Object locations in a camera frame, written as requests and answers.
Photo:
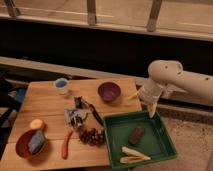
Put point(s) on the dark grape bunch toy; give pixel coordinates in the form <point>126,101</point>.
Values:
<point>93,137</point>

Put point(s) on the wooden table railing bar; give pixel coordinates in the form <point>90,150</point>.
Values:
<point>171,92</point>

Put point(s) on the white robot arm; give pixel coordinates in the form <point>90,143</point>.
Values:
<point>164,72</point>

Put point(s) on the yellow corn cob toy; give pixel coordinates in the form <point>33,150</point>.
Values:
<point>132,156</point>

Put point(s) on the yellow orange fruit toy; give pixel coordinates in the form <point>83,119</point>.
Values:
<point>37,124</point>

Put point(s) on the orange carrot toy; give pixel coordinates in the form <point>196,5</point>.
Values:
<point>65,144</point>

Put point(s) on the red bowl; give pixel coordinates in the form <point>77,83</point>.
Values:
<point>21,147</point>

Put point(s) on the purple bowl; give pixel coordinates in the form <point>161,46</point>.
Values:
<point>109,91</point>

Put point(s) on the green plastic tray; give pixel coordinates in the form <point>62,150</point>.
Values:
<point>154,141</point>

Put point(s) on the brown block in tray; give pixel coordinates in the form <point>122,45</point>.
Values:
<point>136,134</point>

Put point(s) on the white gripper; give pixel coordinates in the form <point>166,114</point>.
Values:
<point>150,93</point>

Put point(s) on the blue and white cup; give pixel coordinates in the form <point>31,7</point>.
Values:
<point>61,85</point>

